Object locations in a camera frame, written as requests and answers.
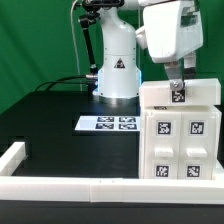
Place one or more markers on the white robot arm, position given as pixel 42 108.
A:
pixel 119 78

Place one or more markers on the small white tagged box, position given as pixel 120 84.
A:
pixel 199 92

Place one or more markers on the white cabinet door panel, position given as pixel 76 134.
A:
pixel 198 146
pixel 162 147

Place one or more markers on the white fiducial marker sheet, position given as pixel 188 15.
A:
pixel 108 123

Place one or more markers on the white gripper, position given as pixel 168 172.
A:
pixel 171 30

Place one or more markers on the white U-shaped fence frame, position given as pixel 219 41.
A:
pixel 97 190

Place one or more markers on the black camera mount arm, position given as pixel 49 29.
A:
pixel 91 17

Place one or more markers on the white cabinet body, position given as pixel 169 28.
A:
pixel 154 111

